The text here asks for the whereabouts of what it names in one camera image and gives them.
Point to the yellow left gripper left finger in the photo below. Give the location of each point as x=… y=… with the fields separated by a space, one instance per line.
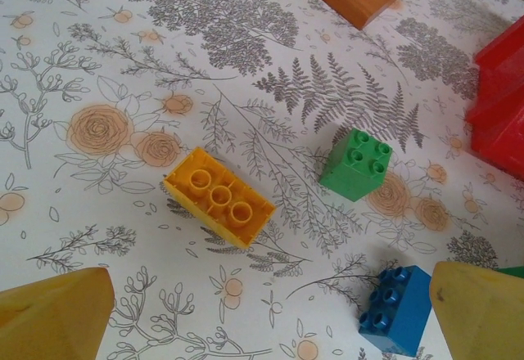
x=49 y=315

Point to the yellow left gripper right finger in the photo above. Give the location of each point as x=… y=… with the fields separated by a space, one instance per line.
x=479 y=315

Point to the square green lego brick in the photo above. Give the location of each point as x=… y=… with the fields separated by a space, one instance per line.
x=348 y=176

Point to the long yellow lego brick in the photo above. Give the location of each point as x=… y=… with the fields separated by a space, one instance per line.
x=213 y=208

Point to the long blue lego brick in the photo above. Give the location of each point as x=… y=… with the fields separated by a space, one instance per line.
x=403 y=315

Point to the floral patterned tablecloth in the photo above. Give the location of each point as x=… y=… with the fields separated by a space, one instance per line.
x=123 y=221

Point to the red plastic bin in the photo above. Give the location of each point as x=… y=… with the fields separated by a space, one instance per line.
x=503 y=131

